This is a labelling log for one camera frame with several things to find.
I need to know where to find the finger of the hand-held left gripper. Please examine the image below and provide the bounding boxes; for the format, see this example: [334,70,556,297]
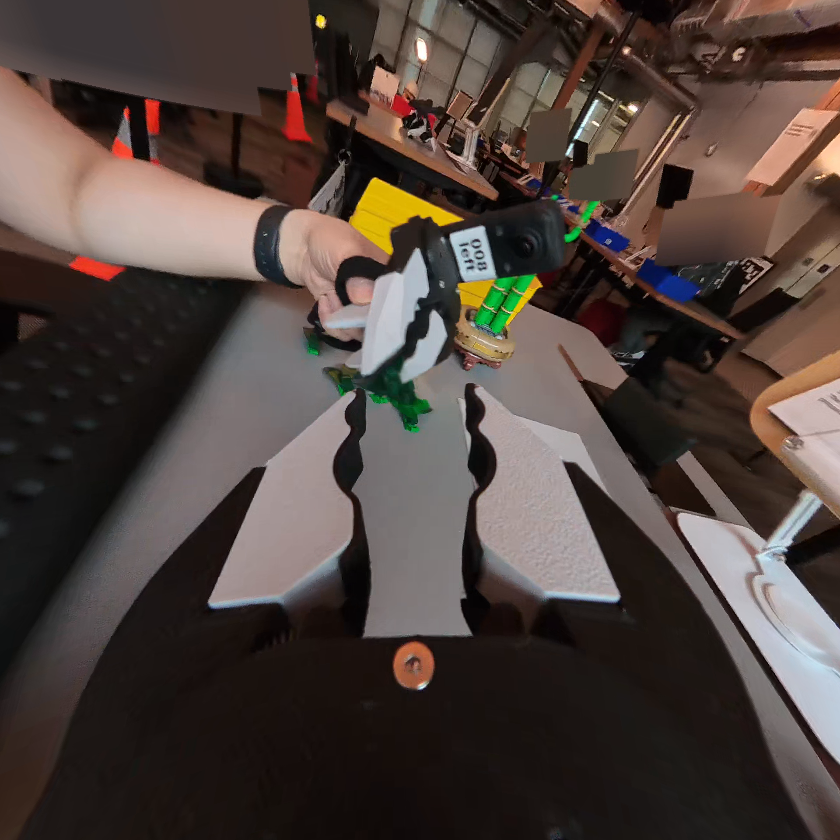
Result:
[358,249,433,378]
[392,308,455,387]

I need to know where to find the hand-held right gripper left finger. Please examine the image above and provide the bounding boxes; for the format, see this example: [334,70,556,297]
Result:
[209,387,372,636]

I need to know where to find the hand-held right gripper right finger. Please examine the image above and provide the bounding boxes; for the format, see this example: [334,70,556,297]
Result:
[461,384,622,636]

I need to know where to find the green lego leaf assembly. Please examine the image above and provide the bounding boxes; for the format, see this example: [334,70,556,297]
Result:
[357,364,434,434]

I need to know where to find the lego instruction booklet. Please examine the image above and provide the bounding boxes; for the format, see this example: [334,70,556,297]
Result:
[458,396,608,493]

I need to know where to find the person's left forearm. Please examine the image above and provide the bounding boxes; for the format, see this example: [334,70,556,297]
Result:
[0,66,265,284]

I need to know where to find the green lego bamboo model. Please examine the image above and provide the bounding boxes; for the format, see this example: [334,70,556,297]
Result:
[454,193,601,372]

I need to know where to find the person's left hand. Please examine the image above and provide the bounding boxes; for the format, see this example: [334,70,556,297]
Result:
[294,210,395,317]

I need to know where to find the blue storage bin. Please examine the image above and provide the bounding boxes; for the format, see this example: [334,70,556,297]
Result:
[583,218,632,252]
[638,257,701,303]

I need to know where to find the yellow box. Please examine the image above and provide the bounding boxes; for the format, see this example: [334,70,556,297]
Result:
[350,177,543,311]

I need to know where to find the red bag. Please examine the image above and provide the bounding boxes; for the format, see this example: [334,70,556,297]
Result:
[576,298,626,343]

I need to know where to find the wooden desk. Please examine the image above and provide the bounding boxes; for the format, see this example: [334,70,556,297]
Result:
[325,97,501,202]

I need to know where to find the white hanging tag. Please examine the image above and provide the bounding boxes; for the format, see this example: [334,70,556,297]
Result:
[308,160,348,218]

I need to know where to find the black wrist band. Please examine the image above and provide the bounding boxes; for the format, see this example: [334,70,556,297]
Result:
[254,204,305,290]

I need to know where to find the black white toy figure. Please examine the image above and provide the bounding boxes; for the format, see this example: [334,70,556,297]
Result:
[400,97,439,143]

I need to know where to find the black speaker box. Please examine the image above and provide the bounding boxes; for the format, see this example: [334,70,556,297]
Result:
[655,163,695,210]

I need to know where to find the long wooden workbench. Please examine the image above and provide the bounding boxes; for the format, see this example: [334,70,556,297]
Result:
[570,220,747,342]

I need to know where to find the white table base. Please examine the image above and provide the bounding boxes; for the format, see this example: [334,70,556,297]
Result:
[676,511,840,767]

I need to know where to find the black perforated seat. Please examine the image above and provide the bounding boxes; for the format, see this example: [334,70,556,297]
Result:
[0,262,256,667]

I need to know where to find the round wooden side table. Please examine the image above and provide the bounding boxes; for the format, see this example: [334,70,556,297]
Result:
[749,351,840,521]

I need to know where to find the white paper sheets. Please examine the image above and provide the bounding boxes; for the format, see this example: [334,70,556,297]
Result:
[766,379,840,463]

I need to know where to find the orange white striped traffic cone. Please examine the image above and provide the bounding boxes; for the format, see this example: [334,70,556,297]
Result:
[110,98,162,166]

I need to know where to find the white paper wall sign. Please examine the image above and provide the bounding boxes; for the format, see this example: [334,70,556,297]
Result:
[744,107,840,198]

